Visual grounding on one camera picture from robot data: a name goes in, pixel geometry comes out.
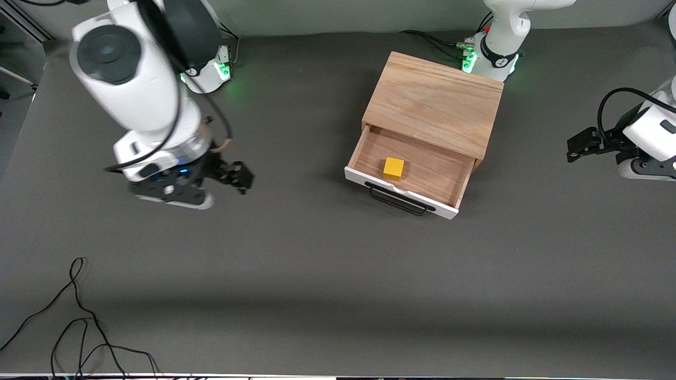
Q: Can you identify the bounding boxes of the yellow block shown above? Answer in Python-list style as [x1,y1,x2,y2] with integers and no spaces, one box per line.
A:
[383,157,406,182]

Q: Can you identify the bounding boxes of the white-fronted wooden drawer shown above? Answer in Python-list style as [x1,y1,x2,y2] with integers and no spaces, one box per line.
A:
[344,124,475,220]

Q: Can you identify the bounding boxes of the black drawer handle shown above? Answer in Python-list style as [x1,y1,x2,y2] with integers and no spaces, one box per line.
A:
[364,182,437,217]

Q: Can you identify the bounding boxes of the dark grey table mat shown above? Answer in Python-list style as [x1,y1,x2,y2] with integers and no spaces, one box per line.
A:
[0,18,676,378]

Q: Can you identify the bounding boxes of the wooden cabinet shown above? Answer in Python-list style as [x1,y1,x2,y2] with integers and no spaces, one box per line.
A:
[361,51,504,173]

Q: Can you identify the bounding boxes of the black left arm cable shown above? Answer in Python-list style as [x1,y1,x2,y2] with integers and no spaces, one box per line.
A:
[596,88,676,137]

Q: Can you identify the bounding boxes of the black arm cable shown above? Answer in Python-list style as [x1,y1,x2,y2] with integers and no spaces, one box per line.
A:
[103,94,233,173]
[596,88,676,137]

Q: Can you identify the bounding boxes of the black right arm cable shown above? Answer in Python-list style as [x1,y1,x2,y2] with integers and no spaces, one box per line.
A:
[103,94,233,173]

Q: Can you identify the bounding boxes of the black right base cables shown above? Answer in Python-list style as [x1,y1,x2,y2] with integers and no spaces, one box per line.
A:
[210,11,241,68]

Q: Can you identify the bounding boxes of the black base cables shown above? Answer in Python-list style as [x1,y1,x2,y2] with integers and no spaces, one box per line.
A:
[399,13,494,61]
[210,11,241,68]

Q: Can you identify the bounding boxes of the loose thin black cable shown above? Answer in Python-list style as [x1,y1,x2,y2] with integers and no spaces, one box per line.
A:
[0,257,162,380]

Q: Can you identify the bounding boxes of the black left base cables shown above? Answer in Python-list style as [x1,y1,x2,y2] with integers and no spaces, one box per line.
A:
[399,13,494,61]

